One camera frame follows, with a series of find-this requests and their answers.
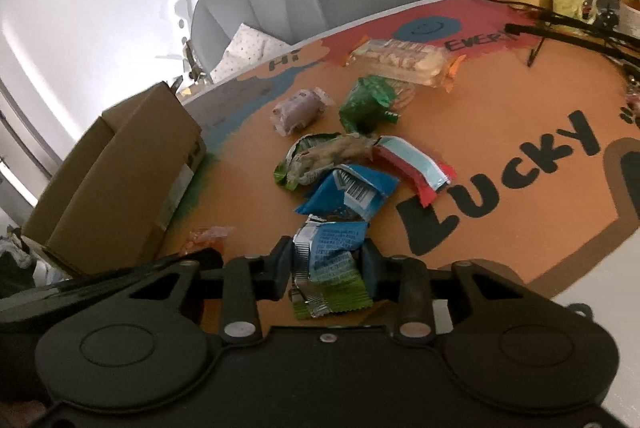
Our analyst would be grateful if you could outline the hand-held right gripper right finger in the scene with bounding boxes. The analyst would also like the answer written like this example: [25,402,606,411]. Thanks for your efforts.
[360,238,527,343]

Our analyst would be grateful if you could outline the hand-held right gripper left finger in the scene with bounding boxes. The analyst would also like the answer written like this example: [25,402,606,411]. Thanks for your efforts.
[127,237,292,342]

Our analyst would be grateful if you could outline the blue green snack packet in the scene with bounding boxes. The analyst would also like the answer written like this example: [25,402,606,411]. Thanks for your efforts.
[291,215,374,320]

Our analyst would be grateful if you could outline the blue barcode snack packet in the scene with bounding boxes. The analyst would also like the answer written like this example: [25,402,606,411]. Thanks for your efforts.
[294,163,401,224]

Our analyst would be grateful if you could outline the red light-blue snack packet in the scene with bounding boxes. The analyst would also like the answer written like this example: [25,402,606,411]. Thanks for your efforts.
[372,135,457,208]

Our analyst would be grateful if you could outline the green beige snack packet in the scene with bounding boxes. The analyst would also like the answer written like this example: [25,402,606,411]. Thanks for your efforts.
[273,131,382,192]

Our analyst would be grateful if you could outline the brown cardboard box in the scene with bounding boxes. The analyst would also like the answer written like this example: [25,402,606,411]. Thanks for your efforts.
[22,81,209,279]

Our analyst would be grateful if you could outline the purple round snack packet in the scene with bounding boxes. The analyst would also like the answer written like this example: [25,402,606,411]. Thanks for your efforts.
[271,88,335,137]

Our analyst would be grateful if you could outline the green foil snack packet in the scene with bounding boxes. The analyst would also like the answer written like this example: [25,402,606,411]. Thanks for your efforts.
[338,76,416,134]

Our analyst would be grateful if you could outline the clear wafer packet orange ends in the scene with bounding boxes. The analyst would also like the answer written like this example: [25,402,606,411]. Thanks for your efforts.
[342,35,467,94]

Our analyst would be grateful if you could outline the pile of clothes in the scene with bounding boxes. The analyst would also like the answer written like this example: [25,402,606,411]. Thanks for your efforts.
[0,227,67,285]

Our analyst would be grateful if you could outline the small orange snack packet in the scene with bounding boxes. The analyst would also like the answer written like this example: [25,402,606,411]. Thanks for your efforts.
[179,225,235,257]

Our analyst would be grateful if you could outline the white dotted pillow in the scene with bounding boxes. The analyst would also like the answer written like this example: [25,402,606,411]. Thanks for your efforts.
[209,23,292,84]

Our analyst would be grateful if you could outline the black tripod stand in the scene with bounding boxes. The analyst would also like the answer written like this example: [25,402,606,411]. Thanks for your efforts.
[504,7,640,68]

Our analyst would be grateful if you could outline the white wall hook rack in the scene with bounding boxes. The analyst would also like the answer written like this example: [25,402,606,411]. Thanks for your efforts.
[154,0,194,60]

